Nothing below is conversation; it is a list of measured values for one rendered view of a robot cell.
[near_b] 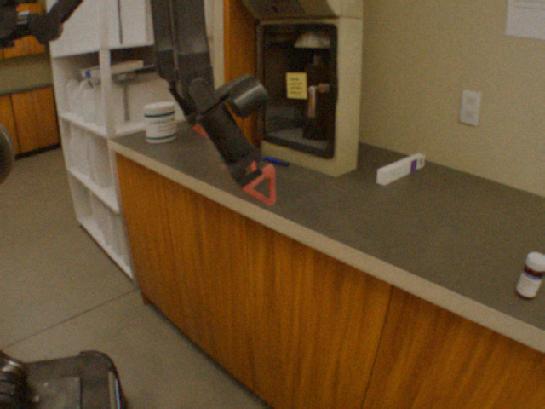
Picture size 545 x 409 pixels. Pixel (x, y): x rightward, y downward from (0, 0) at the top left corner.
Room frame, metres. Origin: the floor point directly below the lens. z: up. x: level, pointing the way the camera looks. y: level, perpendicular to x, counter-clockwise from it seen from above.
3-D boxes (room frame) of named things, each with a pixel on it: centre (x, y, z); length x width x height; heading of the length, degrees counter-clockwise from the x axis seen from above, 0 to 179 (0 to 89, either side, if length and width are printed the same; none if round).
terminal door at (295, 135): (1.16, -0.07, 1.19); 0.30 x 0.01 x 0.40; 44
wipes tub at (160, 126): (1.51, 0.46, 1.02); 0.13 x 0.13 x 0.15
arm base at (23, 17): (0.97, 0.72, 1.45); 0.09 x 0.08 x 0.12; 21
